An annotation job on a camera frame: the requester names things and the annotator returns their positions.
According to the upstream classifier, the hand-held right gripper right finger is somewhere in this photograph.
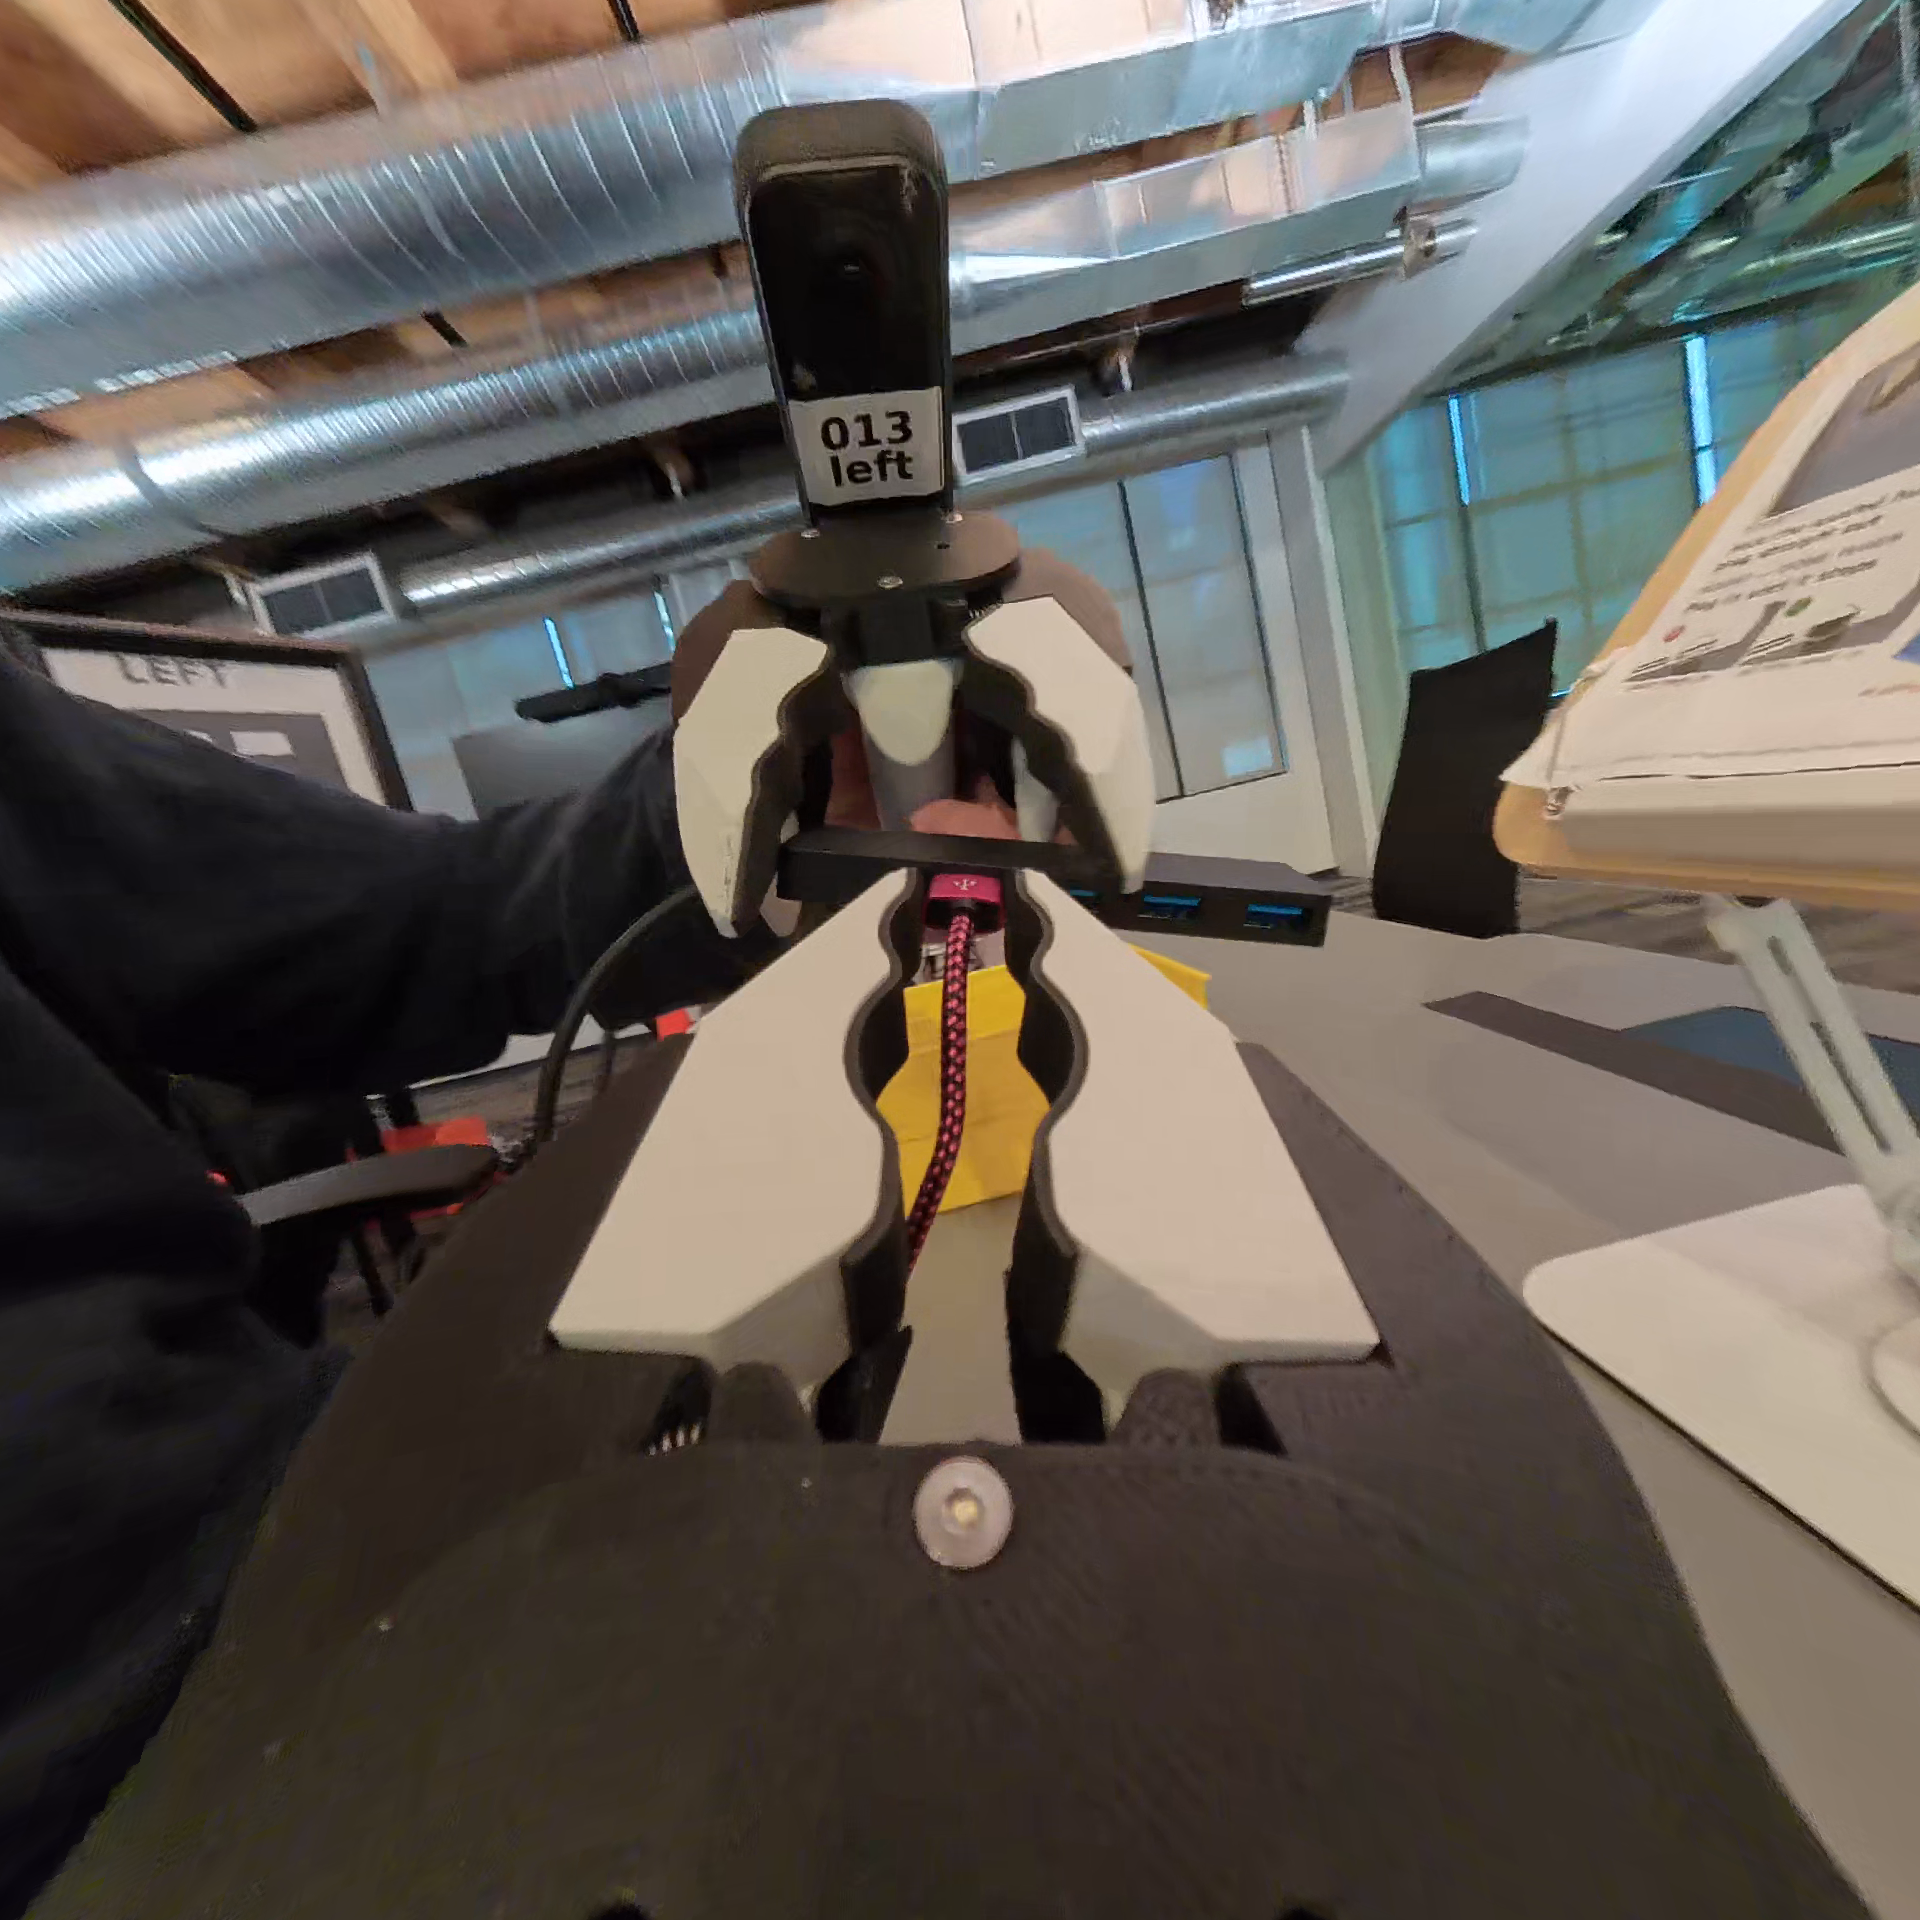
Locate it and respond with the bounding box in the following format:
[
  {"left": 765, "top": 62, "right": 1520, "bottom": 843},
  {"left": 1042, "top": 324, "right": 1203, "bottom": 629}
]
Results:
[{"left": 1006, "top": 870, "right": 1382, "bottom": 1448}]

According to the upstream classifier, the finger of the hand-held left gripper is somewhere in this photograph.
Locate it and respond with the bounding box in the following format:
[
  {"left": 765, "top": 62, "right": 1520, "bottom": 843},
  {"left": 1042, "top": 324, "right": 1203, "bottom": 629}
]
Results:
[
  {"left": 671, "top": 622, "right": 842, "bottom": 944},
  {"left": 964, "top": 597, "right": 1156, "bottom": 894}
]

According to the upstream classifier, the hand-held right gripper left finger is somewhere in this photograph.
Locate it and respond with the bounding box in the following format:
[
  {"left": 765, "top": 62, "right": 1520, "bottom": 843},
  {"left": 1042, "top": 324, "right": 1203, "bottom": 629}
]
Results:
[{"left": 546, "top": 867, "right": 922, "bottom": 1444}]

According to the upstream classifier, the yellow plastic bin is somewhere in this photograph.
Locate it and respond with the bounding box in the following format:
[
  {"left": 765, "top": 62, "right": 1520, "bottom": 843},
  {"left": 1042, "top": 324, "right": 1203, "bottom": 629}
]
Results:
[{"left": 872, "top": 941, "right": 1214, "bottom": 1210}]

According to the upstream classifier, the pink braided usb cable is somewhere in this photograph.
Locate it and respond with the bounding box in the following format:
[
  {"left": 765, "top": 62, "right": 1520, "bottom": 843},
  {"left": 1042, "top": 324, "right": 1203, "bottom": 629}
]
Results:
[{"left": 900, "top": 872, "right": 1008, "bottom": 1277}]

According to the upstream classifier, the person's left forearm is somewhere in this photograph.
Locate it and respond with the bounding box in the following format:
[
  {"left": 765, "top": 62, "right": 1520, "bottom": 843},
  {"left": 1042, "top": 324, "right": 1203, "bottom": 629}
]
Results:
[{"left": 0, "top": 630, "right": 723, "bottom": 1082}]

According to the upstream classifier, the person's left hand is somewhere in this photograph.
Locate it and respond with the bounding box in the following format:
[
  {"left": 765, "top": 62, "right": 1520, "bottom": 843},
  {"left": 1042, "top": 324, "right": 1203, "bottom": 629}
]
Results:
[{"left": 908, "top": 790, "right": 1069, "bottom": 840}]

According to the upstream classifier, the black office chair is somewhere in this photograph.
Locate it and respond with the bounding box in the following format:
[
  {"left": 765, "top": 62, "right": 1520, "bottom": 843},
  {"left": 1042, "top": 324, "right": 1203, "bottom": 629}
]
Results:
[{"left": 1372, "top": 622, "right": 1560, "bottom": 940}]

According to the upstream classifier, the printed instruction sheet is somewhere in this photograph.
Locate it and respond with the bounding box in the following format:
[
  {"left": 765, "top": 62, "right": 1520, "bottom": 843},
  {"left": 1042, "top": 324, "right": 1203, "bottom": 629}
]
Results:
[{"left": 1544, "top": 344, "right": 1920, "bottom": 781}]

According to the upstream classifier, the silver ventilation duct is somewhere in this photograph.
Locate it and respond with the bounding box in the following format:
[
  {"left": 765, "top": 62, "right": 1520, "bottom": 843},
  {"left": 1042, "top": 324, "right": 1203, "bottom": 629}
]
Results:
[
  {"left": 0, "top": 299, "right": 1354, "bottom": 595},
  {"left": 0, "top": 0, "right": 1532, "bottom": 429}
]

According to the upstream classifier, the framed wall sign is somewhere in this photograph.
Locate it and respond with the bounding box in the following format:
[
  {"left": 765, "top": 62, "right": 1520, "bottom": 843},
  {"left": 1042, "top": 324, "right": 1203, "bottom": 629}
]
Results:
[{"left": 0, "top": 607, "right": 413, "bottom": 811}]

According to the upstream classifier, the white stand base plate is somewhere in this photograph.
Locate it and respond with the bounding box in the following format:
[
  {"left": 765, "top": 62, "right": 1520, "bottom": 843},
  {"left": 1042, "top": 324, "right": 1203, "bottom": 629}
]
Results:
[{"left": 1523, "top": 1183, "right": 1920, "bottom": 1608}]

